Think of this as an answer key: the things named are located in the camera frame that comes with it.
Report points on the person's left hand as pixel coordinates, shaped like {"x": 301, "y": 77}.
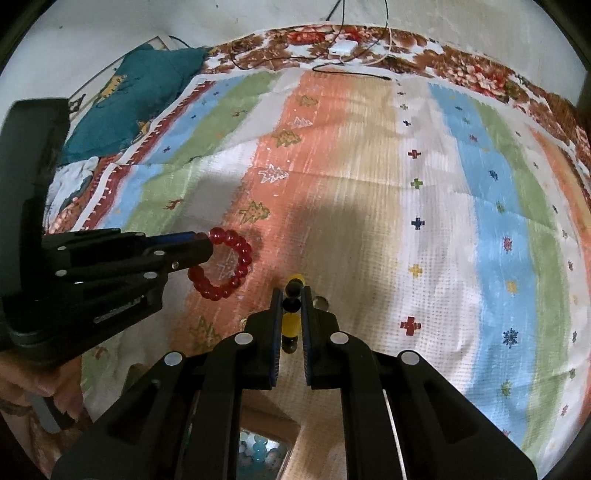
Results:
{"x": 41, "y": 378}

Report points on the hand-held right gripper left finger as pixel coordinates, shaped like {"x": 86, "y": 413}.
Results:
{"x": 277, "y": 341}

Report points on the striped pastel cloth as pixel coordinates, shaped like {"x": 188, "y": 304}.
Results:
{"x": 369, "y": 207}

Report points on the white charger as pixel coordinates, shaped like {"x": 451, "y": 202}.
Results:
{"x": 344, "y": 47}

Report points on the white grey cloth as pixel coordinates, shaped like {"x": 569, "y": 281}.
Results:
{"x": 69, "y": 180}

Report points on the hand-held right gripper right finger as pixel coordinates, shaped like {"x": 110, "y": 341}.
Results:
{"x": 305, "y": 341}

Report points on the teal pillow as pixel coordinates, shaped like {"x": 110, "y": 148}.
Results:
{"x": 134, "y": 92}

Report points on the white headboard with gold trim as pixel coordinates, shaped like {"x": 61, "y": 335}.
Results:
{"x": 92, "y": 87}

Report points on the silver metal tin box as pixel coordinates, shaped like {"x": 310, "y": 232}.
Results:
{"x": 291, "y": 443}

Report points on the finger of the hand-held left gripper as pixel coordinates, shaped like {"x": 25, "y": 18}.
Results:
{"x": 189, "y": 254}
{"x": 175, "y": 237}

